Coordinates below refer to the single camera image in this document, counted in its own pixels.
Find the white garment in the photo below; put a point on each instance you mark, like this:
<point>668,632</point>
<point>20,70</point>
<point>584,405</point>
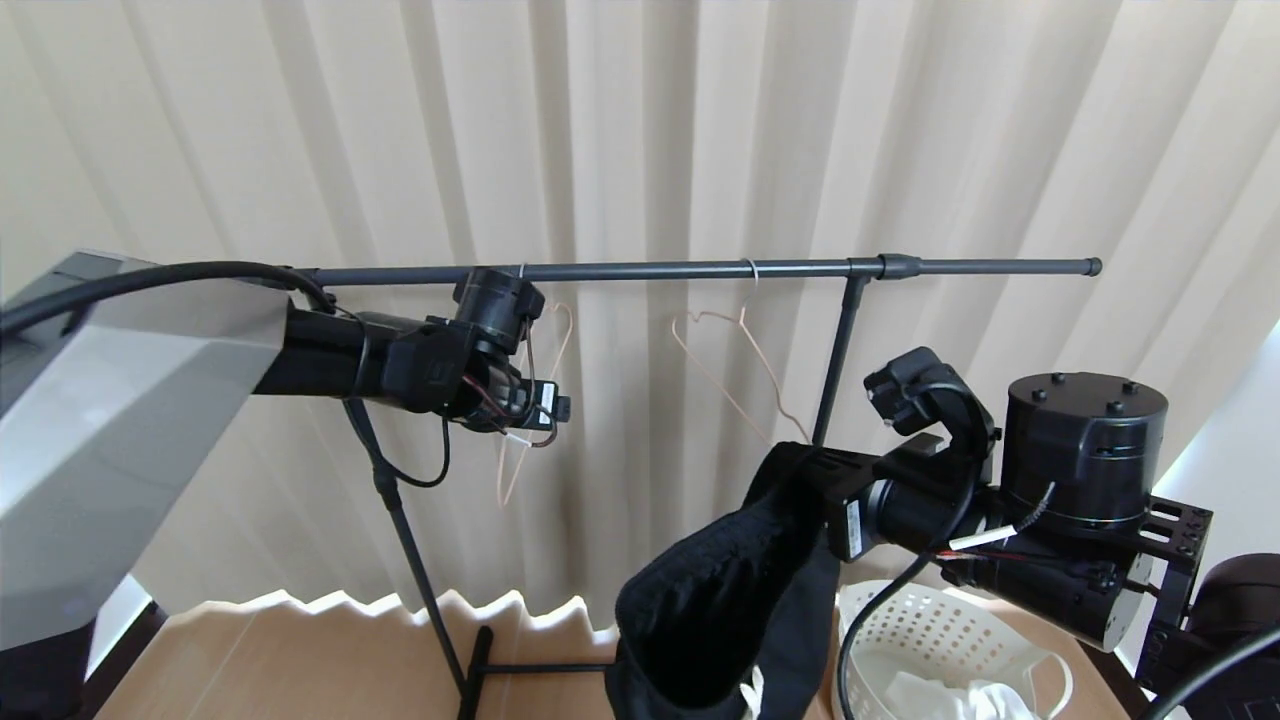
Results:
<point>960,700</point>

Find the white laundry basket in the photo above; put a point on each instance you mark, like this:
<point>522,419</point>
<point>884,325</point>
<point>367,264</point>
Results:
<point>930,630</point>

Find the pink clothes hanger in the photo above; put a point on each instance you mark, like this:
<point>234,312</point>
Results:
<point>720,390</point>
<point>512,487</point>

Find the black clothes rack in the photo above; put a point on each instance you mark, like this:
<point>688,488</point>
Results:
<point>650,270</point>

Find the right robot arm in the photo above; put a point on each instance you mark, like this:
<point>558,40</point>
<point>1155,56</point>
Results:
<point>1080,450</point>

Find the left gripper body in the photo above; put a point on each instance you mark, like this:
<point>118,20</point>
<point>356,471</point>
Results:
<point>500,400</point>

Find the beige curtain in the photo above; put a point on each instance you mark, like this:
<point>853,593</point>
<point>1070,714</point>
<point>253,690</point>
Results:
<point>700,130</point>

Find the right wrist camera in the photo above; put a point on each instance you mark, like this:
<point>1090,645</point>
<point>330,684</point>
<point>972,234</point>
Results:
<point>905,390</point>

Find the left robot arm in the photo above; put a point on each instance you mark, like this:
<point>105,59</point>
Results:
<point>120,420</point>

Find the black shorts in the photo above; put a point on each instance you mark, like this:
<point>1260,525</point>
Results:
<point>700,600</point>

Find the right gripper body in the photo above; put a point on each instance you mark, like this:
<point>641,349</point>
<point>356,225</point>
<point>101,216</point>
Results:
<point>910,500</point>

